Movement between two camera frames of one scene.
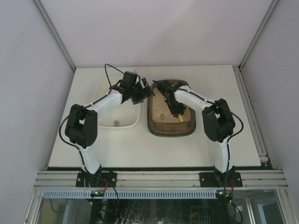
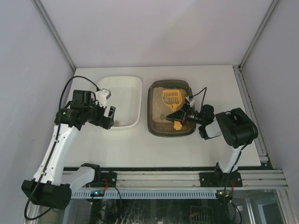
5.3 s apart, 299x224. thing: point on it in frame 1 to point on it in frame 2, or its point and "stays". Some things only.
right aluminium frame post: x=250 y=47 stays
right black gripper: x=176 y=110 to x=183 y=115
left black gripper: x=142 y=90 to x=103 y=117
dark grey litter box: x=161 y=122 stays
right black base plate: x=216 y=179 stays
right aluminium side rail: x=253 y=120 stays
